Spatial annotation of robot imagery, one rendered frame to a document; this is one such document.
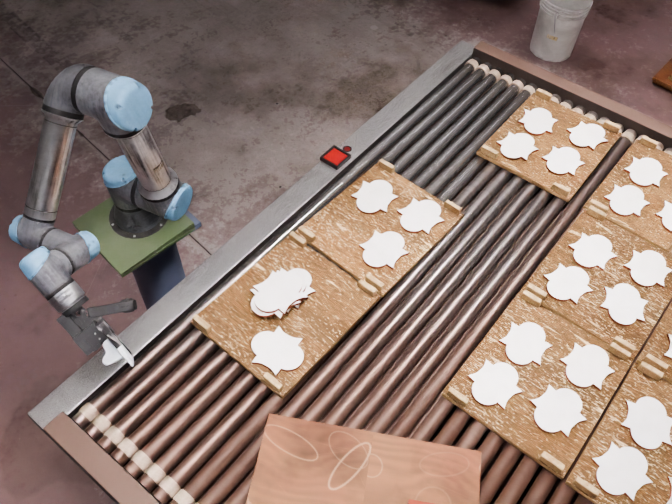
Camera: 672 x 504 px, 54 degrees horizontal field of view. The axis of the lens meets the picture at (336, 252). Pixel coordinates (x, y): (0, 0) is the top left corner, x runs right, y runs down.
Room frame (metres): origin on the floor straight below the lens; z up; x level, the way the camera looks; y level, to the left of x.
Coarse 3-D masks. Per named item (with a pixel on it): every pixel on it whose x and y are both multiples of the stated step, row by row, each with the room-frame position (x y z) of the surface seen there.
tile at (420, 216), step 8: (416, 200) 1.41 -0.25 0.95; (424, 200) 1.41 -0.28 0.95; (408, 208) 1.37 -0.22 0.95; (416, 208) 1.38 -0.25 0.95; (424, 208) 1.38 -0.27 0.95; (432, 208) 1.38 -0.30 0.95; (440, 208) 1.38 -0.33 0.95; (408, 216) 1.34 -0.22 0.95; (416, 216) 1.34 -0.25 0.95; (424, 216) 1.34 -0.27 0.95; (432, 216) 1.34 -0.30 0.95; (400, 224) 1.31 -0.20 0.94; (408, 224) 1.31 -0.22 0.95; (416, 224) 1.31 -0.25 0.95; (424, 224) 1.31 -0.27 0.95; (432, 224) 1.31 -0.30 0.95; (416, 232) 1.28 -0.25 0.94; (424, 232) 1.29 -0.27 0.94
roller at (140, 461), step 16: (512, 96) 1.99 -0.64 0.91; (496, 112) 1.89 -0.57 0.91; (480, 128) 1.80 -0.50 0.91; (464, 144) 1.72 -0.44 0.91; (448, 160) 1.63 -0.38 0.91; (432, 176) 1.55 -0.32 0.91; (224, 368) 0.81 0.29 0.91; (240, 368) 0.81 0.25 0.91; (208, 384) 0.76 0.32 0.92; (224, 384) 0.77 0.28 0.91; (192, 400) 0.72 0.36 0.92; (208, 400) 0.72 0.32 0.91; (176, 416) 0.67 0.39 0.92; (192, 416) 0.67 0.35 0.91; (160, 432) 0.63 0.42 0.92; (176, 432) 0.63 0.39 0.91; (144, 448) 0.59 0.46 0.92; (160, 448) 0.59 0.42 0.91; (128, 464) 0.54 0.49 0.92; (144, 464) 0.55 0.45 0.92
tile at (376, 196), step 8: (368, 184) 1.47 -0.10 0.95; (376, 184) 1.47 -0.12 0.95; (384, 184) 1.47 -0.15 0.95; (360, 192) 1.44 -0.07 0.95; (368, 192) 1.44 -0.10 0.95; (376, 192) 1.44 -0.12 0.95; (384, 192) 1.44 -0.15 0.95; (360, 200) 1.40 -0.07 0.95; (368, 200) 1.40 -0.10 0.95; (376, 200) 1.40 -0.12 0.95; (384, 200) 1.40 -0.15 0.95; (392, 200) 1.41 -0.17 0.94; (360, 208) 1.37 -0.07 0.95; (368, 208) 1.37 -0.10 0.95; (376, 208) 1.37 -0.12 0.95; (384, 208) 1.37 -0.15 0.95
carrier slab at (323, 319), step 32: (288, 256) 1.18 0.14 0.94; (320, 256) 1.18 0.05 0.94; (320, 288) 1.07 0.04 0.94; (352, 288) 1.07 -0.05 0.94; (192, 320) 0.94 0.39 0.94; (224, 320) 0.95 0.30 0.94; (256, 320) 0.95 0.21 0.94; (288, 320) 0.95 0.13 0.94; (320, 320) 0.96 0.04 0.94; (352, 320) 0.96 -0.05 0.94; (320, 352) 0.86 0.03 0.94; (288, 384) 0.76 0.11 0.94
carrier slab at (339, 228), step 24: (408, 192) 1.45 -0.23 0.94; (336, 216) 1.34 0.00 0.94; (360, 216) 1.34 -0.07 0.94; (384, 216) 1.35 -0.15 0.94; (456, 216) 1.36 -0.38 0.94; (336, 240) 1.24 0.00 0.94; (360, 240) 1.25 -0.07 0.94; (408, 240) 1.25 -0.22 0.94; (432, 240) 1.26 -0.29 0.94; (336, 264) 1.16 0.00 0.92; (360, 264) 1.16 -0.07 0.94; (408, 264) 1.16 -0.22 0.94; (384, 288) 1.07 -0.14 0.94
